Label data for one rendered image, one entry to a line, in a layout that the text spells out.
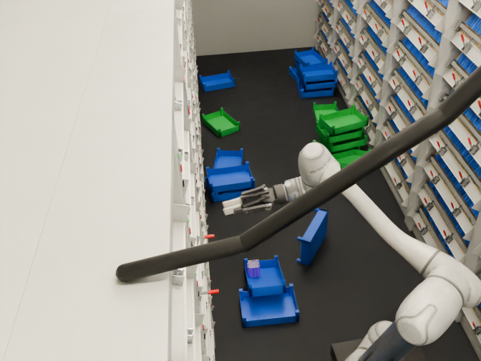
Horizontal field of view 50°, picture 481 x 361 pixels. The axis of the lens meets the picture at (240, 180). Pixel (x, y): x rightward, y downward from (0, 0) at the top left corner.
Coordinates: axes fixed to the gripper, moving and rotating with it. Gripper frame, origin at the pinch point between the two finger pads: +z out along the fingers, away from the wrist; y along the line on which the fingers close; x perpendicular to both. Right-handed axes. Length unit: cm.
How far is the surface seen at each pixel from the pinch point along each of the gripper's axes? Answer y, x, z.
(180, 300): 80, -48, 5
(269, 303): -38, 106, 3
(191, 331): 74, -30, 8
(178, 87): -8.3, -48.0, 5.0
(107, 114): 49, -75, 12
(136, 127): 56, -73, 6
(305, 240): -64, 92, -25
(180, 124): 15, -48, 5
